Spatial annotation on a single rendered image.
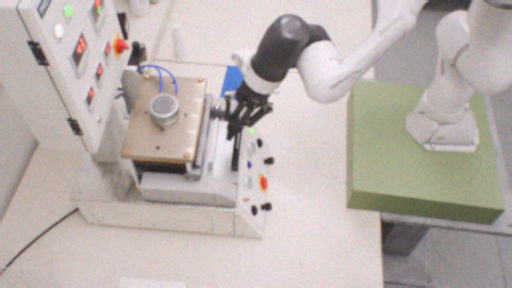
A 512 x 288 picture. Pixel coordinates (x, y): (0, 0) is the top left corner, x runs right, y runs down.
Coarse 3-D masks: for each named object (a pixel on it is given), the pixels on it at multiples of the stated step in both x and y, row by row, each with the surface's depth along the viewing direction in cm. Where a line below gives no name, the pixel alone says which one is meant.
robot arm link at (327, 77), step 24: (384, 0) 89; (408, 0) 87; (384, 24) 89; (408, 24) 88; (312, 48) 96; (360, 48) 91; (384, 48) 91; (312, 72) 95; (336, 72) 92; (360, 72) 94; (312, 96) 96; (336, 96) 95
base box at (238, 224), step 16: (256, 128) 148; (80, 208) 131; (96, 208) 130; (112, 208) 129; (128, 208) 128; (144, 208) 127; (160, 208) 126; (176, 208) 125; (240, 208) 126; (112, 224) 138; (128, 224) 137; (144, 224) 136; (160, 224) 135; (176, 224) 134; (192, 224) 133; (208, 224) 132; (224, 224) 131; (240, 224) 130; (256, 224) 133
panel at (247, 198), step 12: (264, 144) 151; (252, 156) 140; (264, 156) 149; (252, 168) 138; (264, 168) 147; (240, 180) 129; (252, 180) 137; (240, 192) 127; (252, 192) 135; (264, 192) 143; (240, 204) 126; (252, 204) 133; (252, 216) 131; (264, 216) 139; (264, 228) 138
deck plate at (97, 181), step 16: (80, 176) 130; (96, 176) 130; (112, 176) 129; (128, 176) 129; (80, 192) 127; (96, 192) 127; (112, 192) 126; (128, 192) 126; (192, 208) 123; (208, 208) 123; (224, 208) 123
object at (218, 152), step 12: (216, 120) 130; (216, 132) 128; (216, 144) 130; (228, 144) 130; (216, 156) 128; (228, 156) 128; (240, 156) 128; (204, 168) 126; (216, 168) 126; (228, 168) 125; (132, 180) 127; (228, 180) 123
